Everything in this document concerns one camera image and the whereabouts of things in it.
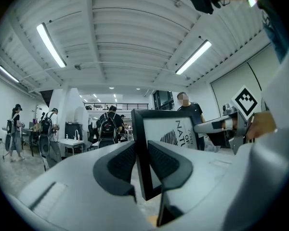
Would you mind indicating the white sink table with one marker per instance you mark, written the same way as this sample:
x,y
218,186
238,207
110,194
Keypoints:
x,y
71,142

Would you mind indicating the ceiling tube light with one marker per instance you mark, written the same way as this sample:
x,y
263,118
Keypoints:
x,y
193,56
8,73
51,44

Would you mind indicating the person's right hand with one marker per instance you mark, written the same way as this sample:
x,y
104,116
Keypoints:
x,y
262,125

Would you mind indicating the black backpack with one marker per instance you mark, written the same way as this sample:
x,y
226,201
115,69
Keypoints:
x,y
107,129

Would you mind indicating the black cabinet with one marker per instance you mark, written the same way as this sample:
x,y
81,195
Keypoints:
x,y
72,129

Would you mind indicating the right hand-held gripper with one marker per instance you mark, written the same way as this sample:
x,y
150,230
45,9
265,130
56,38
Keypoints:
x,y
245,101

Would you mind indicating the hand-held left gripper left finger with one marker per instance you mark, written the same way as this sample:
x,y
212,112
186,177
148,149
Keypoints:
x,y
74,184

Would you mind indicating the black mezzanine railing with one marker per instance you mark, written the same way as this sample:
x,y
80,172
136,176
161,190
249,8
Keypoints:
x,y
135,106

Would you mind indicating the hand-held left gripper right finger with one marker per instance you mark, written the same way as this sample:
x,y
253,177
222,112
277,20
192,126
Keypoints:
x,y
200,172

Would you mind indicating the black framed nature picture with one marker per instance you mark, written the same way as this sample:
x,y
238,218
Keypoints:
x,y
156,131

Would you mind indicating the person's blue shirt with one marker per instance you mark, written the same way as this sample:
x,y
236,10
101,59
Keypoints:
x,y
274,32

